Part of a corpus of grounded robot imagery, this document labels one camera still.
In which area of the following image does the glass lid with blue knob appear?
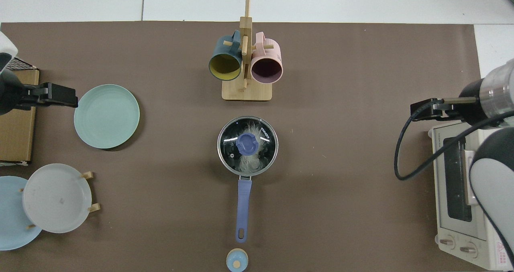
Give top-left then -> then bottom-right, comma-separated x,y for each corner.
217,116 -> 278,176

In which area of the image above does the white vermicelli bundle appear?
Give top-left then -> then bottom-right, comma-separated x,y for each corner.
231,120 -> 271,173

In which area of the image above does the teal plate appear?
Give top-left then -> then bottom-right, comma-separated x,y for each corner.
74,84 -> 141,149

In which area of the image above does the grey plate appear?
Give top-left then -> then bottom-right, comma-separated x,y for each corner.
22,163 -> 92,233

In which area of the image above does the wooden plate rack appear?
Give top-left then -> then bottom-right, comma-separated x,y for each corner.
19,171 -> 101,229

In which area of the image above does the light blue plate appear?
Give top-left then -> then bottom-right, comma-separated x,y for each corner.
0,176 -> 43,251

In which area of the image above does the pale toaster oven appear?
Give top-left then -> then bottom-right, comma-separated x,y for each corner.
428,122 -> 514,270

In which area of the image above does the brown table cloth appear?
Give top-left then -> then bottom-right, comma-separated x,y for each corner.
0,21 -> 481,272

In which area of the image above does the dark teal cup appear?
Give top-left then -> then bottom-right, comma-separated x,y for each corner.
208,30 -> 243,82

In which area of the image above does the wooden cup stand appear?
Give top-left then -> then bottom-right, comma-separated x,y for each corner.
222,0 -> 273,101

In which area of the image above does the pink cup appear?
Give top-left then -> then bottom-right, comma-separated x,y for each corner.
250,32 -> 284,84

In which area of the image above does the small blue round thing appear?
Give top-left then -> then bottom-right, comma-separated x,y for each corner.
226,249 -> 249,272

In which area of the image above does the wire basket with wooden floor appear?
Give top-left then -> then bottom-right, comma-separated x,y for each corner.
0,57 -> 40,166

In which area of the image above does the black pot with blue handle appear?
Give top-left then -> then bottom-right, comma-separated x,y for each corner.
217,116 -> 278,242

